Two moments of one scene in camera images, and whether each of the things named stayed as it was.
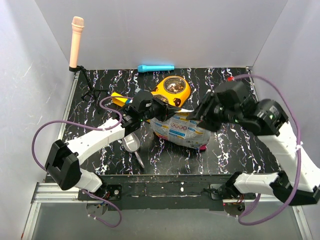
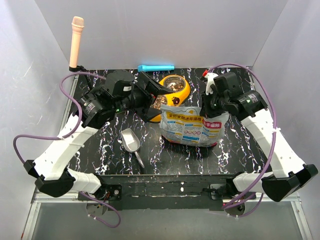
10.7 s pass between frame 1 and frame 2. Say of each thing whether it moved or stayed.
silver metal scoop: stayed
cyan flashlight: stayed
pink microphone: stayed
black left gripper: moved
